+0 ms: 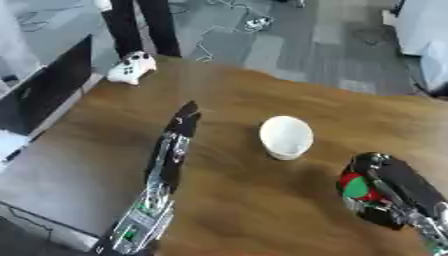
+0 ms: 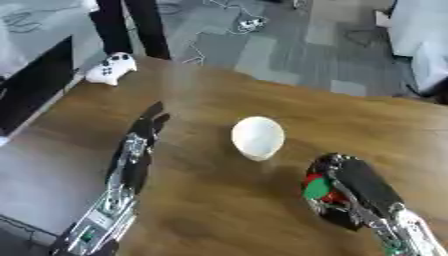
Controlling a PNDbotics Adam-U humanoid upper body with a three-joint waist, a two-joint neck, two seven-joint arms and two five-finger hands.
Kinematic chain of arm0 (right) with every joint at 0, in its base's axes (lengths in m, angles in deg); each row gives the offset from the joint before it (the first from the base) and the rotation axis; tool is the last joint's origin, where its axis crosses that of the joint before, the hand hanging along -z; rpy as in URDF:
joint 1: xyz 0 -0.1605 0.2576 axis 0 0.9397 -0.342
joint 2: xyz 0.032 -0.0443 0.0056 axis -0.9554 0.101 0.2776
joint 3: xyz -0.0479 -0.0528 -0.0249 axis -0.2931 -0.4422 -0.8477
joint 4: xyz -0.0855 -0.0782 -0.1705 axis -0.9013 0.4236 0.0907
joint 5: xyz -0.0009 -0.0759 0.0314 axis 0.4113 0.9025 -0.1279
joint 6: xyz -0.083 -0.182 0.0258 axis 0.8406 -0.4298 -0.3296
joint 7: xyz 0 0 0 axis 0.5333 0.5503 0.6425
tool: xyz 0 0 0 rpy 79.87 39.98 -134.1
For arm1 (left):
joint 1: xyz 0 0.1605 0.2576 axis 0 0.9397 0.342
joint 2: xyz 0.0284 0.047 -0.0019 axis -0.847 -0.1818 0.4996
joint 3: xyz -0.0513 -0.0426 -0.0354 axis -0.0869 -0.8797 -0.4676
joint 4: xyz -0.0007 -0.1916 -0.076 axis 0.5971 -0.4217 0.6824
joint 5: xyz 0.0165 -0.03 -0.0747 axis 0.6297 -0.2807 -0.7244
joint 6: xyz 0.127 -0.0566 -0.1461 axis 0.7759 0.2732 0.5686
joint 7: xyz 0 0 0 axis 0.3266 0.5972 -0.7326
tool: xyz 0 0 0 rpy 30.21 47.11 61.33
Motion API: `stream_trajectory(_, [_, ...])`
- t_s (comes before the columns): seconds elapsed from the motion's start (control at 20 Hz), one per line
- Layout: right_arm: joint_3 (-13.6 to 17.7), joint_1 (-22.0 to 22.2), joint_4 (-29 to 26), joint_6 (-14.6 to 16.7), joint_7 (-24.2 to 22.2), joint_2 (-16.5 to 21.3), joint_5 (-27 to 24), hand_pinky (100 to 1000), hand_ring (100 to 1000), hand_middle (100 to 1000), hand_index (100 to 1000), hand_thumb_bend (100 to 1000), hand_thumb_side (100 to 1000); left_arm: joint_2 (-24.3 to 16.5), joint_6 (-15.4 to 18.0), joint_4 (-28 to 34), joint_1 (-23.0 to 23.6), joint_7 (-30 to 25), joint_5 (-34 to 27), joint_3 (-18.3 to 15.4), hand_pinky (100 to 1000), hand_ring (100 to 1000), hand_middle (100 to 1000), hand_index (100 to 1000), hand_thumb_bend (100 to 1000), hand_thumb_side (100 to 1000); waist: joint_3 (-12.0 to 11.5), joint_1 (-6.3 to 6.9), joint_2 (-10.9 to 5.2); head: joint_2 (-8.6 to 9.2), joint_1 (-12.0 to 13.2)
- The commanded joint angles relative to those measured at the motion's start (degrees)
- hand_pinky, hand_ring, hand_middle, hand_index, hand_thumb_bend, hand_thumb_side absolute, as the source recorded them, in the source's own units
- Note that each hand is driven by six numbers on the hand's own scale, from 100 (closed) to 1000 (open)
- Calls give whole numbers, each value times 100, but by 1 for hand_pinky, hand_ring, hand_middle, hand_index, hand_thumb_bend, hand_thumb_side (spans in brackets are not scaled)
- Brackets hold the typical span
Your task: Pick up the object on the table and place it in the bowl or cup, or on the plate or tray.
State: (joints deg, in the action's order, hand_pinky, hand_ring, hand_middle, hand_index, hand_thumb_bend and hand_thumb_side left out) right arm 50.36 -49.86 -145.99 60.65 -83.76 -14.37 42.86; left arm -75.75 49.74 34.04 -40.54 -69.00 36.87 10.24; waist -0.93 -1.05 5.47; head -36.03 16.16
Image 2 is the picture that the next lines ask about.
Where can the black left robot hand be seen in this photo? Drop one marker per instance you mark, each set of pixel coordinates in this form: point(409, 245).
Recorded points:
point(142, 128)

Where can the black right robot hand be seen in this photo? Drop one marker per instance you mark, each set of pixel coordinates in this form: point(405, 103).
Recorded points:
point(364, 181)

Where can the red and green toy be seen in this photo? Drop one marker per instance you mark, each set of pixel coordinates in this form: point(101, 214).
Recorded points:
point(318, 190)

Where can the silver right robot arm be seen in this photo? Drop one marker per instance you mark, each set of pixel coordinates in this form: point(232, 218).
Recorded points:
point(411, 233)

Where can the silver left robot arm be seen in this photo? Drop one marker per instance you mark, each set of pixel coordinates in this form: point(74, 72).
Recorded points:
point(104, 216)

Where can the white game controller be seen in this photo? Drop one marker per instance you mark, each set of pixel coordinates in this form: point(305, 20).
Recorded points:
point(111, 69)

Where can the white egg-shaped object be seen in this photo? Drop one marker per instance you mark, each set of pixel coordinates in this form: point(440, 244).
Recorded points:
point(258, 136)

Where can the white power strip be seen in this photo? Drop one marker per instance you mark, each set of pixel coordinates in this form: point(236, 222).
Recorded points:
point(252, 23)

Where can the white covered table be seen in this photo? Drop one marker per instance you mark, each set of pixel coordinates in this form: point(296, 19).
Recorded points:
point(423, 36)

